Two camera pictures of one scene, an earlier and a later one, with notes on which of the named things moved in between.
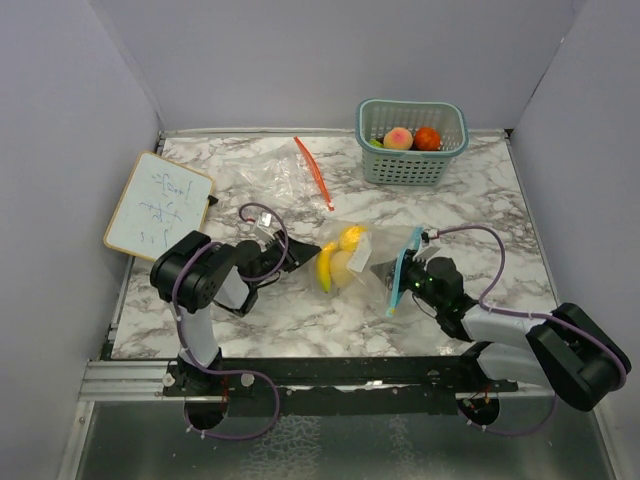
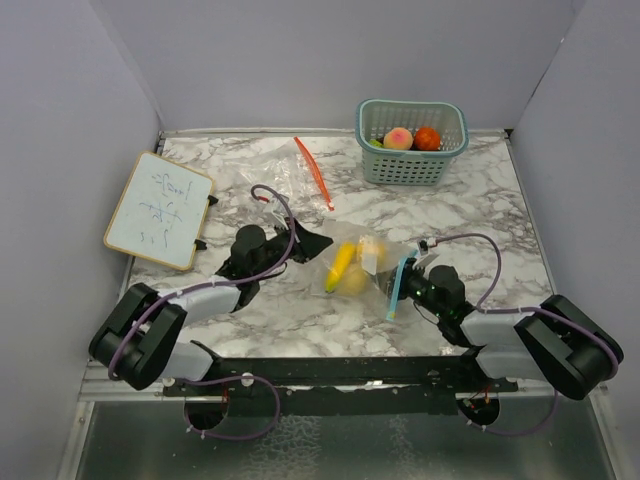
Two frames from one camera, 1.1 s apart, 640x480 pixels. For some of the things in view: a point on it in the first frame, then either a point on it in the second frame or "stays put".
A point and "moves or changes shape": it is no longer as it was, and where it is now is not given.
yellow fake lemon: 349,237 → 376,248
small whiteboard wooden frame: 161,202 stays put
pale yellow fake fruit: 340,272 → 354,281
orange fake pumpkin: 427,139 stays put
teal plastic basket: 375,117 stays put
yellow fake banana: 324,266 → 344,255
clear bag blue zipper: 362,263 moves or changes shape
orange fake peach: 398,138 stays put
